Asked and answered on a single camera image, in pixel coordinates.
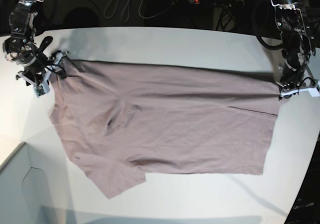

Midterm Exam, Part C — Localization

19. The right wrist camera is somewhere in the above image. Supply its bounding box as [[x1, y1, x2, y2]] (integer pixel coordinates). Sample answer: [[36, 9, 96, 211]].
[[33, 82, 50, 97]]

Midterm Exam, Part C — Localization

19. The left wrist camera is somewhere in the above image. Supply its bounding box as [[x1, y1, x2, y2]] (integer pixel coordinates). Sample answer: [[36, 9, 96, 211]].
[[308, 82, 320, 97]]

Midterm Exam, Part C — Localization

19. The grey looped cable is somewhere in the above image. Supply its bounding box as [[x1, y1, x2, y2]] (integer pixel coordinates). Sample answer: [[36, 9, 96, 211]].
[[103, 0, 133, 22]]

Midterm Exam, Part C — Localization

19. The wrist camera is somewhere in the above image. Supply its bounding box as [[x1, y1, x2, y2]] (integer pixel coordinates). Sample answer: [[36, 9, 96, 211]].
[[308, 82, 320, 97], [33, 82, 50, 97]]

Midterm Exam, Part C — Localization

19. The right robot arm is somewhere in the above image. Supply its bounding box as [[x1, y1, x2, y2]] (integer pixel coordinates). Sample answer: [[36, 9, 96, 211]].
[[2, 0, 67, 90]]

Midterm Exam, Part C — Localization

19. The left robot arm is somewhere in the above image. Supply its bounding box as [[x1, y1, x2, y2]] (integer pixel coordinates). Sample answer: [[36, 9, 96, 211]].
[[252, 0, 320, 100]]

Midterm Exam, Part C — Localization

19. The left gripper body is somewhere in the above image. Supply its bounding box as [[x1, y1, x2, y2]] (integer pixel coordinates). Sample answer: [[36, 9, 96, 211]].
[[277, 67, 320, 101]]

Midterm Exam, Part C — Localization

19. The mauve t-shirt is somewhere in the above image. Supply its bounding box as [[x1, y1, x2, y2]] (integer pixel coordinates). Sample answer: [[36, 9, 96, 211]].
[[50, 60, 280, 198]]

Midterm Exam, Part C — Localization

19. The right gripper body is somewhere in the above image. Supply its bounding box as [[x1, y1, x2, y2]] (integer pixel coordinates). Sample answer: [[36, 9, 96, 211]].
[[15, 51, 68, 86]]

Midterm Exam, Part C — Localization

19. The black power strip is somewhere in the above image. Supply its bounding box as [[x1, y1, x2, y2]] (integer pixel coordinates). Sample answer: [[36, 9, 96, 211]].
[[188, 0, 245, 8]]

